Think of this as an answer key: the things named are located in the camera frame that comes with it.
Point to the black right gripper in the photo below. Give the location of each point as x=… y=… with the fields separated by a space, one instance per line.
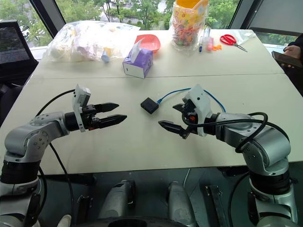
x=190 y=112

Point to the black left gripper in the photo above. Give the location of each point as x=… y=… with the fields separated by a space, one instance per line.
x=90 y=120

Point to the black smartphone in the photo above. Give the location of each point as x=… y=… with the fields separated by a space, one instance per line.
x=282 y=59

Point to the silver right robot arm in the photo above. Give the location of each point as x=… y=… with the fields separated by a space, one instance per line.
x=267 y=146

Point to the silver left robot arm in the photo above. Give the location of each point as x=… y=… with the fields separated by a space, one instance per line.
x=30 y=139

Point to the small black box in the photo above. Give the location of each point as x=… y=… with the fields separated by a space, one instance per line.
x=149 y=105

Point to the bystander bare hand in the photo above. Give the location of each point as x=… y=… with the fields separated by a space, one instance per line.
x=292 y=50

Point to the purple tissue box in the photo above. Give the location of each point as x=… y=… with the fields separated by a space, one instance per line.
x=139 y=63

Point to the blue yellow tube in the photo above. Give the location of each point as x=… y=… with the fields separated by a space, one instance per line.
x=105 y=55

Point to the blue pen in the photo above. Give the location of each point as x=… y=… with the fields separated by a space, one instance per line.
x=200 y=46

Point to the clear bag of white items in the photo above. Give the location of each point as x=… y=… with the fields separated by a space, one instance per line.
x=85 y=40

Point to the red plastic bowl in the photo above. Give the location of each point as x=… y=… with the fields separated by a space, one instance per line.
x=151 y=42

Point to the pink small item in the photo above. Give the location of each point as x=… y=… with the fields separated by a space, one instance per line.
x=210 y=45

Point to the orange small toy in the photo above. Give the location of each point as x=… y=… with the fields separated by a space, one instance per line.
x=217 y=47

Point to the clear bag of colourful toys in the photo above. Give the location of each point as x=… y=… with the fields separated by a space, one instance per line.
x=187 y=33

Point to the grey rounded robot leg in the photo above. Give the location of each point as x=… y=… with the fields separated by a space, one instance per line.
x=118 y=201
x=180 y=203

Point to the small clear bottle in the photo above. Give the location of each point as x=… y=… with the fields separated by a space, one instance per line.
x=207 y=33

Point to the flat clear plastic bag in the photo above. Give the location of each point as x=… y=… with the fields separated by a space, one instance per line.
x=246 y=36

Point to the black mesh office chair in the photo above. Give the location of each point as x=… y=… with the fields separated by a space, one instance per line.
x=14 y=52

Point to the yellow orange container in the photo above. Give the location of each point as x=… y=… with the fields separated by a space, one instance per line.
x=189 y=3

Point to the bystander dark sleeve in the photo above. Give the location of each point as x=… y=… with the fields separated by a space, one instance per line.
x=297 y=78

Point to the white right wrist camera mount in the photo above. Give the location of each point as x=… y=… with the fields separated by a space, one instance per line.
x=201 y=101

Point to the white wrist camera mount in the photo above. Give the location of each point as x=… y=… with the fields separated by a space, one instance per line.
x=80 y=97
x=201 y=101

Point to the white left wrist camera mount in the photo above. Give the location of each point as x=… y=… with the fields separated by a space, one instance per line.
x=80 y=97

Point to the black metal table bracket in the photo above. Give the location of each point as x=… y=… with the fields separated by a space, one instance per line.
x=214 y=203

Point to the dark window frame pillar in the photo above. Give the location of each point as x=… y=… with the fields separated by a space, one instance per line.
x=47 y=16

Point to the dark window frame panel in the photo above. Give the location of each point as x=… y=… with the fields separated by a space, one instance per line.
x=272 y=14

